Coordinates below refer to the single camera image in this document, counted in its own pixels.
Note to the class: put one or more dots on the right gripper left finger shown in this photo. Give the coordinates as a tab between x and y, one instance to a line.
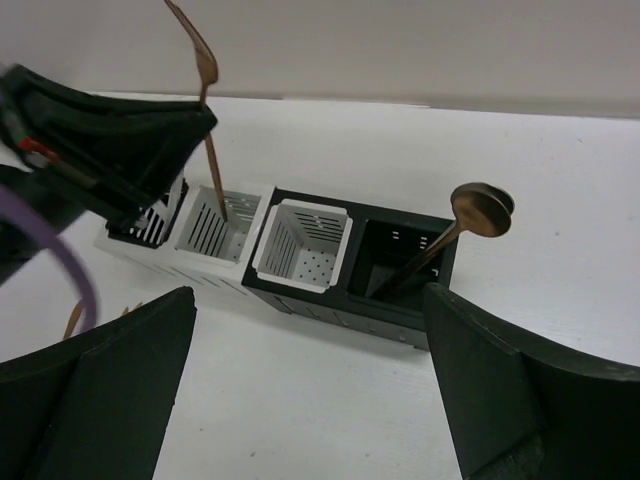
97	406

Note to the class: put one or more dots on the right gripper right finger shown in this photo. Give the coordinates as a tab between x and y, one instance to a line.
521	406

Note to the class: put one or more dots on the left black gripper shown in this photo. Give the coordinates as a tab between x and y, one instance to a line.
85	152

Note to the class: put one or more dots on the rose copper fork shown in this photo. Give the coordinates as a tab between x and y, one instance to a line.
208	72

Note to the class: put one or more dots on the large copper spoon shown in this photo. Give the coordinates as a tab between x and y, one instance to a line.
480	208

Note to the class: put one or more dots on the copper knife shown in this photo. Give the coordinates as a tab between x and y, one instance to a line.
73	320

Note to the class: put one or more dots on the grey insert bin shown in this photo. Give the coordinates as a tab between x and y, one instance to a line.
205	232

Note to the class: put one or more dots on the white utensil caddy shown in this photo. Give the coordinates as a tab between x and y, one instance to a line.
211	277

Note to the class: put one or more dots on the white insert bin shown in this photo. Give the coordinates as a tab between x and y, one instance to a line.
303	245

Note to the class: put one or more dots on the black utensil caddy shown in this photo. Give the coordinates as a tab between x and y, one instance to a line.
337	306

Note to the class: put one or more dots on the gold knife green handle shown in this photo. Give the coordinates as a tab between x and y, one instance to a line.
128	310

